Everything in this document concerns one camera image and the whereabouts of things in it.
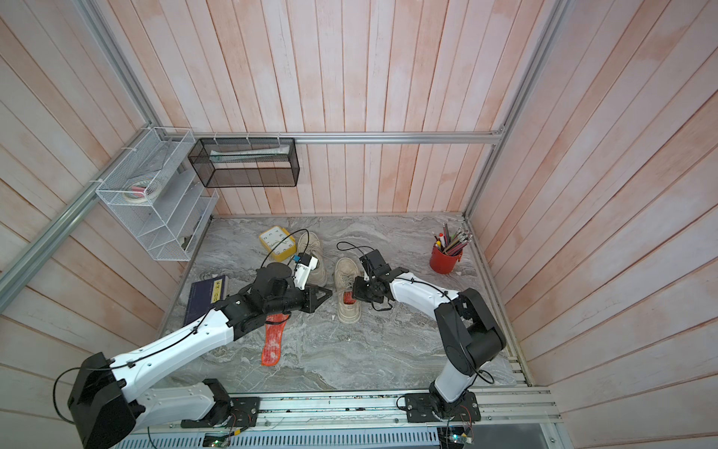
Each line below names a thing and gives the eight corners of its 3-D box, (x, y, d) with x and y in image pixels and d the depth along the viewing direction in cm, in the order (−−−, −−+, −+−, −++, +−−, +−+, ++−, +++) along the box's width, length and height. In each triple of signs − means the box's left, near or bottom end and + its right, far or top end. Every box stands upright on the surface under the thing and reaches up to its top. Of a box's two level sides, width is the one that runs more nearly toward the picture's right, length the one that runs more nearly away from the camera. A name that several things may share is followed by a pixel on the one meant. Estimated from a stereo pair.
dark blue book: (188, 323, 92) (184, 320, 89) (194, 285, 101) (191, 281, 99) (226, 315, 93) (223, 312, 91) (229, 279, 103) (226, 275, 100)
